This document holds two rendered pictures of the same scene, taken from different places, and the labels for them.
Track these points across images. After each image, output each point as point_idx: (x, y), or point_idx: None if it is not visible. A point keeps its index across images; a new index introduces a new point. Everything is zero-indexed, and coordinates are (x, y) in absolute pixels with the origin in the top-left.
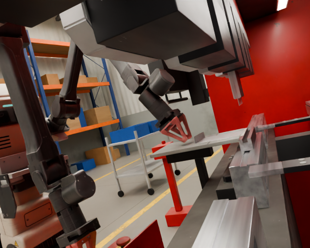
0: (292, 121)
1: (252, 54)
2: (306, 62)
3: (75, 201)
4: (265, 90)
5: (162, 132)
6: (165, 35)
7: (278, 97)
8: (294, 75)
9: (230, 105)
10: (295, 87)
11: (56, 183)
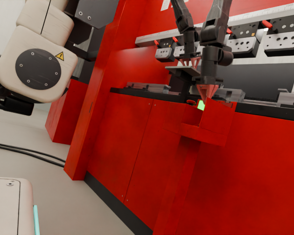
0: None
1: (139, 51)
2: (154, 72)
3: (224, 62)
4: (135, 73)
5: (194, 59)
6: None
7: (137, 80)
8: (148, 75)
9: (117, 68)
10: (145, 81)
11: (224, 44)
